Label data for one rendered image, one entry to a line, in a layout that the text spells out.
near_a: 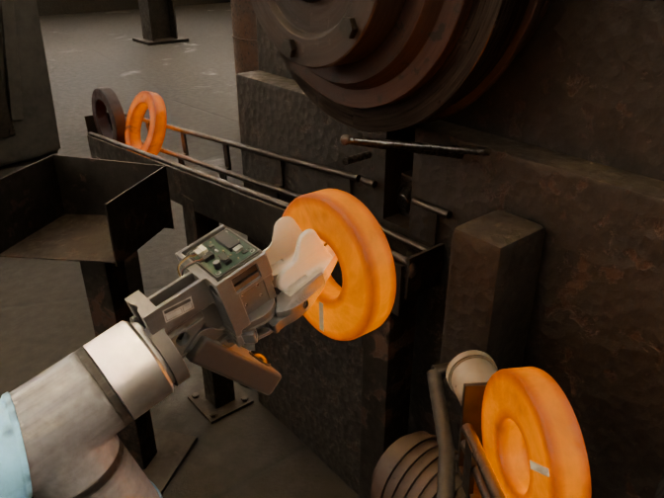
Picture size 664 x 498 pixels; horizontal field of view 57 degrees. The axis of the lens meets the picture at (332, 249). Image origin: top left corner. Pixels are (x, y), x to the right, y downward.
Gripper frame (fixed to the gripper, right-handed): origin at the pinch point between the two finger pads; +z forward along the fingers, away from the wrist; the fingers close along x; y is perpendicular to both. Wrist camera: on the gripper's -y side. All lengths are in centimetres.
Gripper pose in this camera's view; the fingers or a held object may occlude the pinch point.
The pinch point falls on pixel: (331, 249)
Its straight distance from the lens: 62.2
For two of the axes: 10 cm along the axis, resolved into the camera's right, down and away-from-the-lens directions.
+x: -6.4, -3.7, 6.7
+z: 7.4, -5.2, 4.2
